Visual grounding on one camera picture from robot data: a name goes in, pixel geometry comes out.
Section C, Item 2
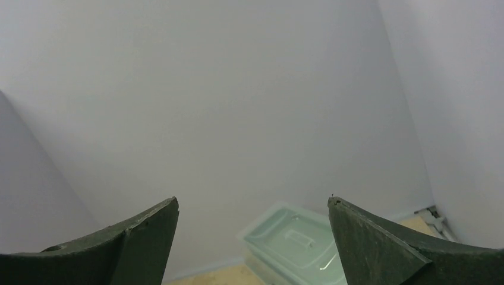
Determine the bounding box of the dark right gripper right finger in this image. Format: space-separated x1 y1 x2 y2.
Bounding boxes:
327 197 503 284

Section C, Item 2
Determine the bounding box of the translucent green plastic toolbox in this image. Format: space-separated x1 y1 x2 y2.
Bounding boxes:
237 202 347 284

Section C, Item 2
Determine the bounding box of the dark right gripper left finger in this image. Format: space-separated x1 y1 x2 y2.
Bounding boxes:
1 197 179 284

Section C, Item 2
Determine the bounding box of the aluminium frame rail right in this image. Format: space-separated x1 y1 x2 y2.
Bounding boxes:
414 205 459 243

